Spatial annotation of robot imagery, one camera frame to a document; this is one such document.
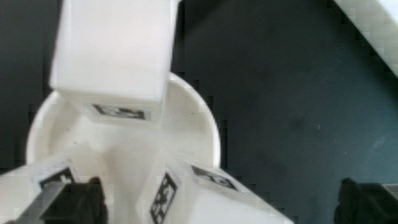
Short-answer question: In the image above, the white right barrier rail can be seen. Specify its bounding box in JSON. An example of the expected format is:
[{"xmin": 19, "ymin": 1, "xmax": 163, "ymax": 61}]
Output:
[{"xmin": 332, "ymin": 0, "xmax": 398, "ymax": 77}]

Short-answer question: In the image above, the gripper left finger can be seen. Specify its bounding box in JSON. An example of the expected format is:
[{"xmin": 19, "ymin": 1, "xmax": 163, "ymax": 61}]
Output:
[{"xmin": 10, "ymin": 176, "xmax": 110, "ymax": 224}]

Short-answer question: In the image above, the white round stool seat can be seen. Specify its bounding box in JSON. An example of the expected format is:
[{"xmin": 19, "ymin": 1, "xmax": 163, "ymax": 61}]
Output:
[{"xmin": 26, "ymin": 76, "xmax": 220, "ymax": 213}]

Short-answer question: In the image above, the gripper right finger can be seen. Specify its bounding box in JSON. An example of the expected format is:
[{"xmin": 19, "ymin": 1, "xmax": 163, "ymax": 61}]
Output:
[{"xmin": 333, "ymin": 178, "xmax": 398, "ymax": 224}]

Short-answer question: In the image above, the white stool leg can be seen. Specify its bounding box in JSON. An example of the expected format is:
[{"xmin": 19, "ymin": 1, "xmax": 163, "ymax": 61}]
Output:
[
  {"xmin": 136, "ymin": 156, "xmax": 293, "ymax": 224},
  {"xmin": 0, "ymin": 157, "xmax": 78, "ymax": 224},
  {"xmin": 49, "ymin": 0, "xmax": 181, "ymax": 125}
]

